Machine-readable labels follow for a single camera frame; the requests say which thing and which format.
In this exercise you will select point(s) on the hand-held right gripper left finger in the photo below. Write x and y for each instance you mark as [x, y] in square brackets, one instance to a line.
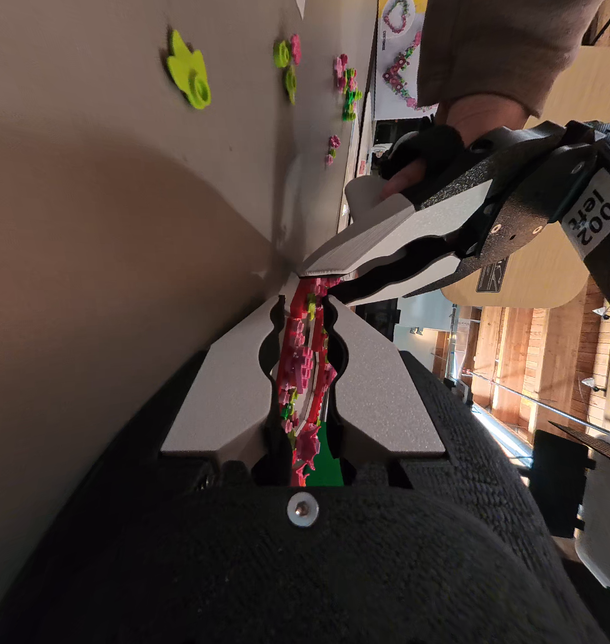
[214, 397]

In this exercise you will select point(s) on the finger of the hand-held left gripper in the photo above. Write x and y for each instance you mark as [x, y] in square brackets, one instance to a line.
[426, 279]
[426, 221]

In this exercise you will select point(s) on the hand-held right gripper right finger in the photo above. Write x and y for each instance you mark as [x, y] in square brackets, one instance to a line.
[385, 397]

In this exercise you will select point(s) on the pink red lego heart build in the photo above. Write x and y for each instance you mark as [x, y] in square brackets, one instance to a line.
[302, 362]

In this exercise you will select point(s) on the person's left forearm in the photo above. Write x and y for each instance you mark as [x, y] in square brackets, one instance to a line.
[496, 50]

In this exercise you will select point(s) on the small pink lego flower stem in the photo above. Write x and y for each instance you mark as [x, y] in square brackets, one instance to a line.
[332, 146]

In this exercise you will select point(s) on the pink green lego flower cluster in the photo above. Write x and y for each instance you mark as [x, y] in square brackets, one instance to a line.
[348, 88]

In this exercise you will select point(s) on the pink lego flower piece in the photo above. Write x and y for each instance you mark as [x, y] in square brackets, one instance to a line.
[296, 49]

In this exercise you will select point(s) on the lime green round lego piece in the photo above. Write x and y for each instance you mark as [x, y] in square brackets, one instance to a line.
[282, 53]

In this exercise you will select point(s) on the person's left hand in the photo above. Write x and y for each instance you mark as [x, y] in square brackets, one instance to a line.
[481, 120]

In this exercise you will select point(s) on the green plastic bin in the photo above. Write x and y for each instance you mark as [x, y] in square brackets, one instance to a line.
[325, 463]

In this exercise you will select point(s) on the wooden tilt board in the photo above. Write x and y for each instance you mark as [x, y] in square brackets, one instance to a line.
[592, 85]

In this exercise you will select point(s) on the heart picture instruction sheet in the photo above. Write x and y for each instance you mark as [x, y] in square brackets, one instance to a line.
[400, 55]

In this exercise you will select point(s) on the overhead softbox light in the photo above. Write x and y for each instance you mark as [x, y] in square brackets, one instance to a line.
[607, 503]

